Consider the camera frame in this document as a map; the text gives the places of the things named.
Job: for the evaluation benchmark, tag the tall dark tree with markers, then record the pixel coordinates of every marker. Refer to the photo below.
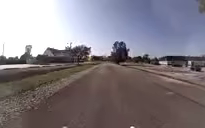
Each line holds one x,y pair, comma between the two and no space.
119,52

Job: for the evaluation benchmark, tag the tree beside house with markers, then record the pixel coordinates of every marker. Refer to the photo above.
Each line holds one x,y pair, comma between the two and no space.
80,53

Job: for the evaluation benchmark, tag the grey asphalt road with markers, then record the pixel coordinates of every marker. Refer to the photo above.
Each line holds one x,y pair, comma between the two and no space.
113,96

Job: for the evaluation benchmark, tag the white house with dark roof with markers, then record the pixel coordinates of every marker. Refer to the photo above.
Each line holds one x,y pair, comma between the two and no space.
58,55

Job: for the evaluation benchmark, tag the slim tree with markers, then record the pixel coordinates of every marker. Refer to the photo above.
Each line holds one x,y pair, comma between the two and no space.
27,54

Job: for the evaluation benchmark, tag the grass verge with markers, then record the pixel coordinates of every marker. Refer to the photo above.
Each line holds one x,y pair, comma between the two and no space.
26,83

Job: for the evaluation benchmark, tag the pale paved lot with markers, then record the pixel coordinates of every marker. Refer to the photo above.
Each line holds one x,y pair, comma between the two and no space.
180,73

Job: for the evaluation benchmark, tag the low dark-roofed building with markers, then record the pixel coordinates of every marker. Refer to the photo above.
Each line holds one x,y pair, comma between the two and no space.
181,60

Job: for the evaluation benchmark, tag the pale gravel strip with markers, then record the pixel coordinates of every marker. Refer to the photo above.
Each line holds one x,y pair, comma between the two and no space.
26,100

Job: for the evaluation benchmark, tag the pale side road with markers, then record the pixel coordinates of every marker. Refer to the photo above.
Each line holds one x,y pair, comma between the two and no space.
10,67

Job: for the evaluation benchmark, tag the dark vehicle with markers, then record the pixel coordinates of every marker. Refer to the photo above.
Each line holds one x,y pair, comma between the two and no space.
196,68

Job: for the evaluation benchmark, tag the dark hedge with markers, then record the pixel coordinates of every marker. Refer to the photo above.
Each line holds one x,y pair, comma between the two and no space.
5,61

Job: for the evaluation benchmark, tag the pole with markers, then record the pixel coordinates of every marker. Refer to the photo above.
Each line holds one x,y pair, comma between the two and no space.
3,50

